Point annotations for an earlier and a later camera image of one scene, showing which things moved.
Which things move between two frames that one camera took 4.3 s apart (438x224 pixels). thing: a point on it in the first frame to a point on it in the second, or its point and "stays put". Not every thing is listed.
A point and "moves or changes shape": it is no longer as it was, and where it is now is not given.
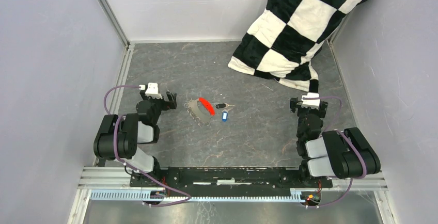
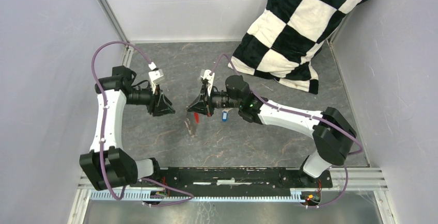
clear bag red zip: [199, 111] moves or changes shape
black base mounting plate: [229, 181] stays put
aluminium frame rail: [105, 6] stays put
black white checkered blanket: [301, 13] stays put
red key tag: [207, 105] moves or changes shape
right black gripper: [294, 104] to [202, 105]
